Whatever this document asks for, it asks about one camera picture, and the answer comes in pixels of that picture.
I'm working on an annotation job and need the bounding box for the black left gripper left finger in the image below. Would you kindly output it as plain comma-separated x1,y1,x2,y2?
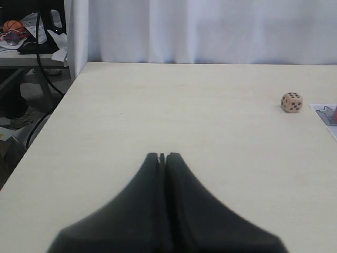
48,153,169,252

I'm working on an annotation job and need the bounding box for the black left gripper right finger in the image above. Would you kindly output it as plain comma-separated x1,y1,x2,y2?
165,153,287,252

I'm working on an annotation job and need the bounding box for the wooden die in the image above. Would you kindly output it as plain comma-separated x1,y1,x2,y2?
281,92,303,113

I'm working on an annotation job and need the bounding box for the paper number game board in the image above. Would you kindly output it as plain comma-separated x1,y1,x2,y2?
310,104,336,140

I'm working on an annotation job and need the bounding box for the white crumpled paper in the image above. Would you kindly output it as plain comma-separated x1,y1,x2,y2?
47,30,68,67

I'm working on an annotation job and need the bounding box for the white curtain backdrop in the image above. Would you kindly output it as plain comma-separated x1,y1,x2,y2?
64,1,336,78

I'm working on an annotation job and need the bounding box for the orange basketball toy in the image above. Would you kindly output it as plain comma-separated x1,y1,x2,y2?
3,20,25,33

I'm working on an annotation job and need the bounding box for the black cable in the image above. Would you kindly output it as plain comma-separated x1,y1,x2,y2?
25,0,65,148

